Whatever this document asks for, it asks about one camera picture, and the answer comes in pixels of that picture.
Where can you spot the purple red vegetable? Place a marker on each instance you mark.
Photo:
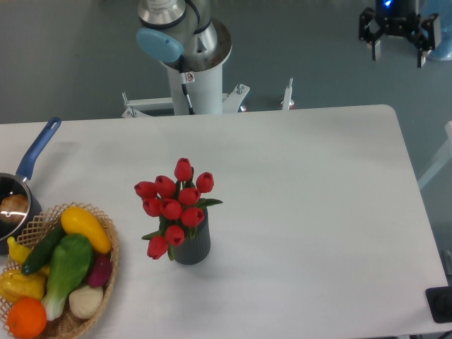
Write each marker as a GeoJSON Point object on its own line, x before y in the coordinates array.
{"type": "Point", "coordinates": [100, 272]}

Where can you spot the white frame at right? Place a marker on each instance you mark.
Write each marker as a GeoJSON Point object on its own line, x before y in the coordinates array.
{"type": "Point", "coordinates": [438, 160]}

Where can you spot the green bok choy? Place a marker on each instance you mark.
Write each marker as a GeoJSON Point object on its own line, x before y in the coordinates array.
{"type": "Point", "coordinates": [69, 265]}

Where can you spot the black device at table edge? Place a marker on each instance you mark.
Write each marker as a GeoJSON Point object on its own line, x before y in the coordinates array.
{"type": "Point", "coordinates": [439, 301]}

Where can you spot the blue handled saucepan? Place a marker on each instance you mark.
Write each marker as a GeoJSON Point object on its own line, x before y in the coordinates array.
{"type": "Point", "coordinates": [12, 184]}

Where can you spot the brown food in saucepan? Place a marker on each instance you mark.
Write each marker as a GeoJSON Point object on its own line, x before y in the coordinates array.
{"type": "Point", "coordinates": [14, 208]}

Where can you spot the red tulip bouquet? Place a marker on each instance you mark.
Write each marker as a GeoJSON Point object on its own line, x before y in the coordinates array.
{"type": "Point", "coordinates": [178, 204]}

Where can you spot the white garlic bulb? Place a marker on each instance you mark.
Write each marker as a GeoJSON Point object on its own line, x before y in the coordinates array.
{"type": "Point", "coordinates": [85, 301]}

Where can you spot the dark grey ribbed vase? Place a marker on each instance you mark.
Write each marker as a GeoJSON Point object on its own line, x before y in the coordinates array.
{"type": "Point", "coordinates": [194, 250]}

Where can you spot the orange fruit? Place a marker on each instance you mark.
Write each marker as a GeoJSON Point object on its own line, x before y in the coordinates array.
{"type": "Point", "coordinates": [27, 318]}

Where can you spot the yellow squash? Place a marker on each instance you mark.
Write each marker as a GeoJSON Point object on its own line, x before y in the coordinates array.
{"type": "Point", "coordinates": [77, 220]}

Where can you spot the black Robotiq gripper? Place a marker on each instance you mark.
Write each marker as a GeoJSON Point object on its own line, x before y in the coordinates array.
{"type": "Point", "coordinates": [400, 18]}

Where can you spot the yellow banana pepper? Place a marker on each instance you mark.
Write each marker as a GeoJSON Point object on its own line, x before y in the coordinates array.
{"type": "Point", "coordinates": [19, 253]}

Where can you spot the green cucumber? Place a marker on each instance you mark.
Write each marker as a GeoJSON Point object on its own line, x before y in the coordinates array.
{"type": "Point", "coordinates": [42, 253]}

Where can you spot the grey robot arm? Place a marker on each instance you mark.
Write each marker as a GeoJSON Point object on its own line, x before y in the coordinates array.
{"type": "Point", "coordinates": [185, 37]}

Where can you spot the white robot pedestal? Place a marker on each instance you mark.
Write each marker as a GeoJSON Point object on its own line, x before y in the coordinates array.
{"type": "Point", "coordinates": [191, 93]}

